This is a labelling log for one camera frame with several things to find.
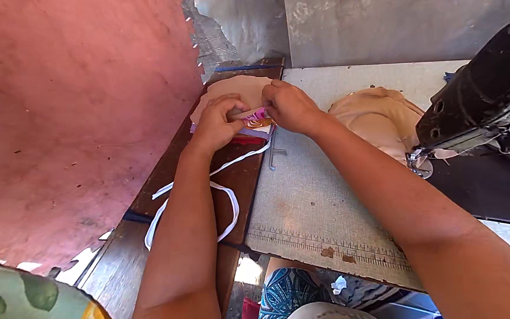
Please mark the person's left hand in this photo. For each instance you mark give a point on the person's left hand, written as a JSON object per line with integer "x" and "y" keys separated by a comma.
{"x": 214, "y": 126}

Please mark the person's right hand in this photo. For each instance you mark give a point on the person's right hand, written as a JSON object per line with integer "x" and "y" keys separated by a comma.
{"x": 297, "y": 108}

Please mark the person's left thumb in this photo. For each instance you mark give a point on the person's left thumb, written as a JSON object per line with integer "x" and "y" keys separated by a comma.
{"x": 236, "y": 126}

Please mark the person's right fingers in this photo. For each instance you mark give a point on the person's right fingers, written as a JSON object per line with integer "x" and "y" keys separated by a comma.
{"x": 270, "y": 95}

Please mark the person's left fingers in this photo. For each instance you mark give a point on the person's left fingers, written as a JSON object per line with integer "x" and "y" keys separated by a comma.
{"x": 230, "y": 101}

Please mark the beige fabric piece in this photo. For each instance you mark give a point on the beige fabric piece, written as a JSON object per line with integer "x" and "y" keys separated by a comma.
{"x": 237, "y": 86}

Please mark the pink printed label strip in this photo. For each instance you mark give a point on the pink printed label strip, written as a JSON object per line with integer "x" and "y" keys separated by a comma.
{"x": 257, "y": 114}

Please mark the dark red fabric piece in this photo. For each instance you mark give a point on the dark red fabric piece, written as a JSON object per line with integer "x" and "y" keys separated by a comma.
{"x": 248, "y": 140}

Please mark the purple fabric piece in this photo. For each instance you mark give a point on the purple fabric piece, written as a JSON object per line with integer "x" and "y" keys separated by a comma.
{"x": 255, "y": 133}

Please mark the dark brown wooden board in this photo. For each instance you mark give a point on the dark brown wooden board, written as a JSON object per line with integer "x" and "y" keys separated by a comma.
{"x": 233, "y": 168}

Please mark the beige gathered fabric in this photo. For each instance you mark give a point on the beige gathered fabric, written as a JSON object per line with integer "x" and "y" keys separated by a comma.
{"x": 372, "y": 117}

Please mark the grey metal sheet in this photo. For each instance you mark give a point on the grey metal sheet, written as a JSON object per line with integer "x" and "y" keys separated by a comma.
{"x": 370, "y": 31}

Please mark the pink sheet partition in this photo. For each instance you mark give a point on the pink sheet partition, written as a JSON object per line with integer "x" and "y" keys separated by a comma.
{"x": 78, "y": 110}

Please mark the person's legs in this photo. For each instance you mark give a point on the person's legs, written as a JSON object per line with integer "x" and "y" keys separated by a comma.
{"x": 288, "y": 288}

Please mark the dark blue cloth scrap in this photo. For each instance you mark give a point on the dark blue cloth scrap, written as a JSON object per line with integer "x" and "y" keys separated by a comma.
{"x": 448, "y": 77}

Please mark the red object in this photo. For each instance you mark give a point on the red object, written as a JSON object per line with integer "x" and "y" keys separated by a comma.
{"x": 250, "y": 309}

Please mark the grey wooden bench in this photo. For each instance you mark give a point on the grey wooden bench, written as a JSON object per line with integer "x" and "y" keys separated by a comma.
{"x": 115, "y": 266}

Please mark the crumpled white paper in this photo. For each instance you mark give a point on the crumpled white paper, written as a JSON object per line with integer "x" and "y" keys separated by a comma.
{"x": 338, "y": 285}

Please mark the person's body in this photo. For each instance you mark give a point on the person's body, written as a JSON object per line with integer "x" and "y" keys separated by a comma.
{"x": 330, "y": 312}

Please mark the black sewing machine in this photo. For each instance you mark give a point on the black sewing machine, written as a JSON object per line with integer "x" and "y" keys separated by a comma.
{"x": 480, "y": 84}

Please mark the light blue plastic object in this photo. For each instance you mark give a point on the light blue plastic object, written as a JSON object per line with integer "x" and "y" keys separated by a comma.
{"x": 416, "y": 308}

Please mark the green leaf-patterned cloth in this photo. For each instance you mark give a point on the green leaf-patterned cloth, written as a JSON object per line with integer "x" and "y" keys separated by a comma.
{"x": 16, "y": 292}

